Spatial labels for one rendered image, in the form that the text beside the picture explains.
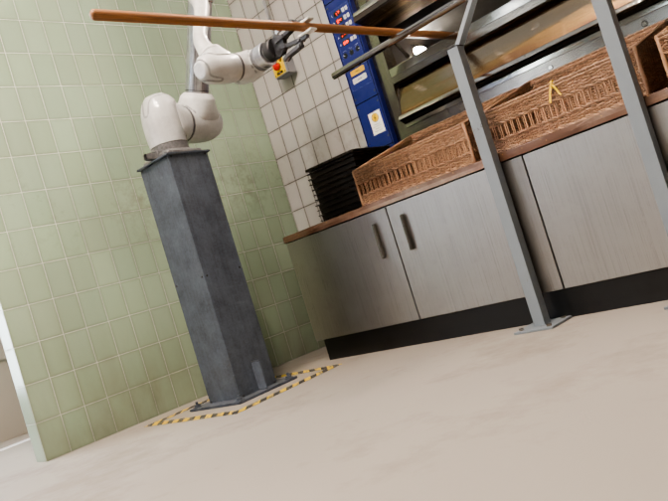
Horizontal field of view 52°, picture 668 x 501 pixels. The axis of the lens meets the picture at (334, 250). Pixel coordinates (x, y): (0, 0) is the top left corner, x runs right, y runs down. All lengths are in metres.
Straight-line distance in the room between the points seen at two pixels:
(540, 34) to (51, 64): 2.06
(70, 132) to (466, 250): 1.79
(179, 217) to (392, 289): 0.88
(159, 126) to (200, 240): 0.49
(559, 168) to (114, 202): 1.92
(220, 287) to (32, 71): 1.27
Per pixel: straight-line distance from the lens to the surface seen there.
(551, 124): 2.32
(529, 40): 2.91
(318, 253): 2.93
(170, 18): 2.12
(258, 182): 3.72
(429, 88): 3.15
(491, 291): 2.45
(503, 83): 2.96
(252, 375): 2.79
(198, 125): 3.00
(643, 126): 2.10
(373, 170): 2.72
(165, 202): 2.83
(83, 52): 3.47
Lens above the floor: 0.37
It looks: 2 degrees up
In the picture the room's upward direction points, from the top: 17 degrees counter-clockwise
